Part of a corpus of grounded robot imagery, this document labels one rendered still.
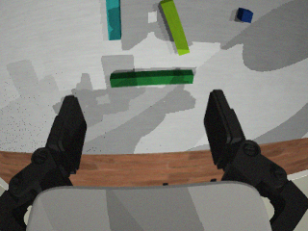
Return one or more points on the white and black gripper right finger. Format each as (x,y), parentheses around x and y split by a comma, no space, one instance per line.
(242,161)

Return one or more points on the turquoise rod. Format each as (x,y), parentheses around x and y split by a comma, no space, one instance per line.
(113,19)

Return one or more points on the lime green rod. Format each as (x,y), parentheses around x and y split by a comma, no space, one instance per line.
(175,26)

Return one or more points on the dark green rod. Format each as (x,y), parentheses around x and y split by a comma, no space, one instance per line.
(150,78)

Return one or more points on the small blue block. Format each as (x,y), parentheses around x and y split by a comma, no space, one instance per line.
(244,15)

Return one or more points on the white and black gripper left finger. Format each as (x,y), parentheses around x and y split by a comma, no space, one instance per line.
(51,165)

